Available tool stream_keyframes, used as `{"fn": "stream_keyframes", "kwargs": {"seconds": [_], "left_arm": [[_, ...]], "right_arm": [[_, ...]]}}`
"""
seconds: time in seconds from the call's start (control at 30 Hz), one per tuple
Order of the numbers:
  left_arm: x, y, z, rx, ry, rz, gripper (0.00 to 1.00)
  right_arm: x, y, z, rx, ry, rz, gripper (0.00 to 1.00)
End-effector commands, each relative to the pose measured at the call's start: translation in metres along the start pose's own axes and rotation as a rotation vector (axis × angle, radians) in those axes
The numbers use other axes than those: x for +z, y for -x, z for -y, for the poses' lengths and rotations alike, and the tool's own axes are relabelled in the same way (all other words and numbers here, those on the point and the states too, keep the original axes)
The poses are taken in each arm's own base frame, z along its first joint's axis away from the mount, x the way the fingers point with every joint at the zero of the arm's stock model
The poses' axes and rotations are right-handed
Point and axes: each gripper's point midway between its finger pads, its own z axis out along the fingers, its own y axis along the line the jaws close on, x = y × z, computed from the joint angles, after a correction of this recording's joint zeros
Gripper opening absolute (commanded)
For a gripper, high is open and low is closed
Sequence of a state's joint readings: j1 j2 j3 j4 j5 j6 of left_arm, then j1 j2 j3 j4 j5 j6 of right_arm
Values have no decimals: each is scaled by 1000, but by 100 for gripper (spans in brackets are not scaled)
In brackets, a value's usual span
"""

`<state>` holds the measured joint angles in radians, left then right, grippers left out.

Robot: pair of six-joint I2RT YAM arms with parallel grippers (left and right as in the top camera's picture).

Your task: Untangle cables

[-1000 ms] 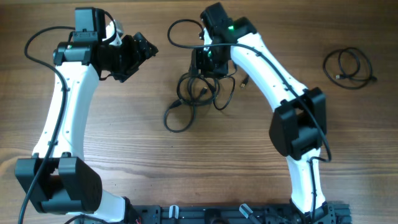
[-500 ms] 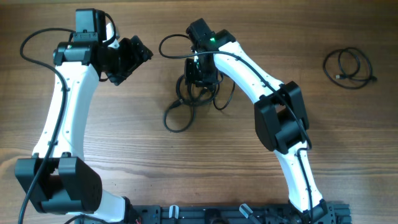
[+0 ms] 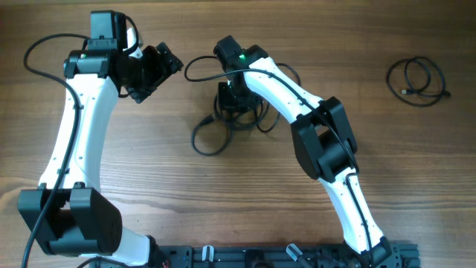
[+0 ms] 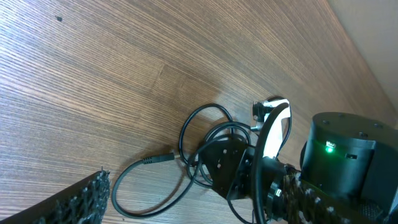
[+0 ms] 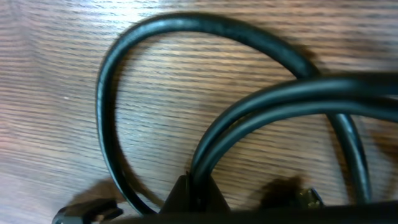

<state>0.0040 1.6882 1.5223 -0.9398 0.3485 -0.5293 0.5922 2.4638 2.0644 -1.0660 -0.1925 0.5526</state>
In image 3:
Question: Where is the left camera black cable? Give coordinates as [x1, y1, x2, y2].
[20, 33, 92, 268]

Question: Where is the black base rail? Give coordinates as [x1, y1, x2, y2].
[144, 243, 421, 268]

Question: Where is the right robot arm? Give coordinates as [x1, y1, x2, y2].
[213, 36, 391, 267]

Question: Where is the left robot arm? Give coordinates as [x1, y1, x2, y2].
[18, 10, 182, 267]

